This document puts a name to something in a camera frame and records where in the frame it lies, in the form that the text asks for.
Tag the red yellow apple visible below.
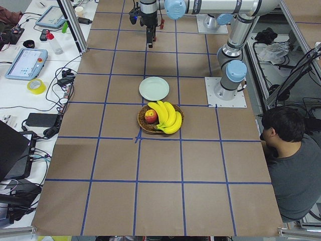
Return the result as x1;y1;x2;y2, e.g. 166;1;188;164
144;109;158;124

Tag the aluminium frame post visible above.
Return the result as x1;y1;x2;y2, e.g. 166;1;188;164
57;0;88;54

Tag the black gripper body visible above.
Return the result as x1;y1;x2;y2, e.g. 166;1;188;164
139;11;158;28

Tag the teach pendant far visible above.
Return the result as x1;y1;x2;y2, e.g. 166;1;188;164
35;6;65;29

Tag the black laptop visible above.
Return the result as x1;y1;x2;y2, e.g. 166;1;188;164
1;122;36;181

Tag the teach pendant near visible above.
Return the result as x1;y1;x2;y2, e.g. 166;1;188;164
5;48;48;81

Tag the clear bottle red cap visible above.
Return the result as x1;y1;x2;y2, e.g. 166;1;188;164
46;30;64;55

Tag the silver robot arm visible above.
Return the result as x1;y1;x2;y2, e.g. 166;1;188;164
214;14;258;101
129;0;280;57

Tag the brown wicker basket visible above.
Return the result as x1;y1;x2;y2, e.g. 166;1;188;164
137;104;184;135

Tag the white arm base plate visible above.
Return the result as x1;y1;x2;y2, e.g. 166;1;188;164
205;77;247;108
196;14;232;35

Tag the yellow banana top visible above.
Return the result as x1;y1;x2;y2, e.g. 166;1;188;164
147;100;169;125

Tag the green marker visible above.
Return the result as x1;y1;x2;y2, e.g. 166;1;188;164
62;21;69;34

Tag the person in grey shirt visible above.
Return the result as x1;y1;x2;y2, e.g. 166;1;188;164
260;106;320;222

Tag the yellow tape roll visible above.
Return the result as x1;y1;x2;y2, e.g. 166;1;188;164
27;79;46;94

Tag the teach pendant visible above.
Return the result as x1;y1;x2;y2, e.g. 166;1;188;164
5;48;48;81
35;6;65;29

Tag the light green plate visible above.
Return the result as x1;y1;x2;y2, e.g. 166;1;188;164
139;76;170;101

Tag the black power adapter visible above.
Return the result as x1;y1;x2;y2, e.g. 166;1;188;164
26;113;58;128

